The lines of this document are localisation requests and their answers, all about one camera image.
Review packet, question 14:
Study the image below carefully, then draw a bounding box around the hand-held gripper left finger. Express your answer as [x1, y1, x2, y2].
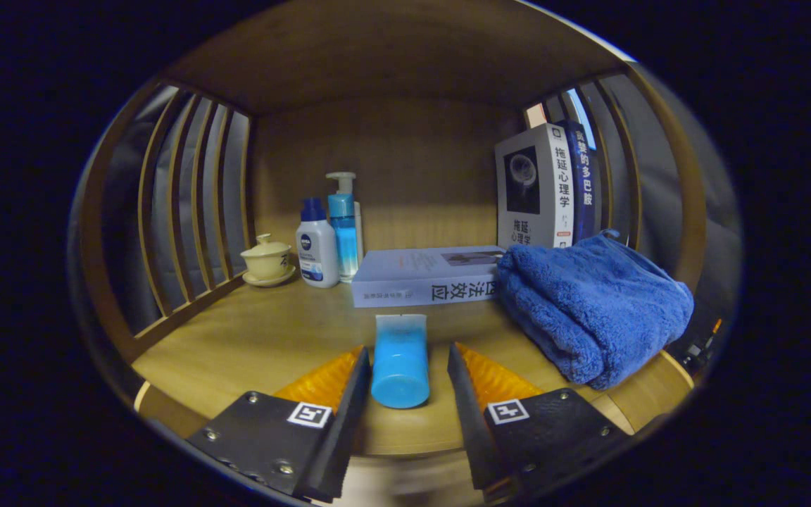
[187, 345, 372, 502]

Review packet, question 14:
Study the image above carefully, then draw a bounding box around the blue pump bottle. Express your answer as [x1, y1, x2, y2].
[326, 172, 364, 282]

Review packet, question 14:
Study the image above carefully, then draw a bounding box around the wooden cabinet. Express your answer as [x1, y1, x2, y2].
[78, 0, 709, 465]

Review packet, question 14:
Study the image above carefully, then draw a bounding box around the wooden countertop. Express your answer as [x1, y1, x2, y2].
[131, 271, 695, 457]

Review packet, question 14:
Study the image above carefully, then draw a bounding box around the cream lidded teacup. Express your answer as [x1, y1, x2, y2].
[240, 234, 296, 288]

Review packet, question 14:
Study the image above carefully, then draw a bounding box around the blue white tube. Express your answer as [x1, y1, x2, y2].
[370, 314, 431, 410]

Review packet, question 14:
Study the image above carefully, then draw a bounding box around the white bottle blue cap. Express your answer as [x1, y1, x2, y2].
[296, 198, 340, 289]

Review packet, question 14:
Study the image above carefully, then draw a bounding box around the flat grey book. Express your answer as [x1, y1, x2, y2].
[351, 245, 507, 308]

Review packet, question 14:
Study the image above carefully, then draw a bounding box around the blue folded towel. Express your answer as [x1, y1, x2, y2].
[494, 230, 695, 392]

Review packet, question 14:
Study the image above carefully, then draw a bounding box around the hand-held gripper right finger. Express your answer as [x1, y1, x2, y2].
[447, 342, 631, 502]

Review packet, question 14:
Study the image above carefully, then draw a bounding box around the upright dark blue book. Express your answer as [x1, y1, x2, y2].
[559, 119, 598, 244]

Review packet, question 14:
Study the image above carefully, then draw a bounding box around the upright grey white book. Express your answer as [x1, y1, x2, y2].
[495, 123, 575, 250]

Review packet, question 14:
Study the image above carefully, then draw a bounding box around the wooden drawer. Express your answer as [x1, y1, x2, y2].
[134, 380, 512, 505]

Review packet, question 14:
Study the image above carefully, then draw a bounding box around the orange black tool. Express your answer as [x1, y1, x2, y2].
[687, 318, 723, 360]

